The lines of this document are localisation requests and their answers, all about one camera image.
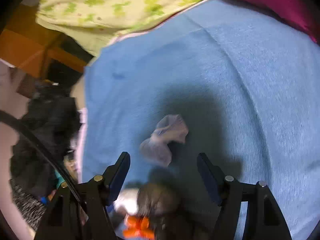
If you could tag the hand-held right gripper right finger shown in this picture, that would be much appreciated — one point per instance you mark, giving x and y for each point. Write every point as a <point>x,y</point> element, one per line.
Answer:
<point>210,180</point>

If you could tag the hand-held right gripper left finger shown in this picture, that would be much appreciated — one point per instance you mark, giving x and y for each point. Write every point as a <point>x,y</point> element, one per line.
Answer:
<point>120,177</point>

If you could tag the orange white wrapper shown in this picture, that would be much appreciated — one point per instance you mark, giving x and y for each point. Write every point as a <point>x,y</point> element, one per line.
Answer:
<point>137,227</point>

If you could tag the pale plastic wrapper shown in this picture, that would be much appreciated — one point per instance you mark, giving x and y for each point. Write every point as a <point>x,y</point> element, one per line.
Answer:
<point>162,135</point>

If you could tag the teal cloth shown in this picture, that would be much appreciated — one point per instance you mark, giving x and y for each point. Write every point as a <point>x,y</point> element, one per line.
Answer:
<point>60,180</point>

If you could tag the black knit cloth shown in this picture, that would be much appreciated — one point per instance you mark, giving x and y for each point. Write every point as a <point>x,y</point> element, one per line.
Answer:
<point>45,130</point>

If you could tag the black white speckled cloth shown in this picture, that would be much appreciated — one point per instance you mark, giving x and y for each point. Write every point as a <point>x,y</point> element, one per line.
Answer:
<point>27,202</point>

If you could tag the blue towel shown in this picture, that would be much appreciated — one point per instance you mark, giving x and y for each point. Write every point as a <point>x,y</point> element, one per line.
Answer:
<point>225,80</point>

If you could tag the orange wooden cabinet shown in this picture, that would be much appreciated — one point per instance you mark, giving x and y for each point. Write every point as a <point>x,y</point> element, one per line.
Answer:
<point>22,47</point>

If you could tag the green clover print quilt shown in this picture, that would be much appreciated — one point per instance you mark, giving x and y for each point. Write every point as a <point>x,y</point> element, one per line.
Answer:
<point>100,12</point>

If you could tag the pink pillow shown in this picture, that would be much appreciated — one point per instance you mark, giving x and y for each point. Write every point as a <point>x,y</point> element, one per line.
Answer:
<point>262,0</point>

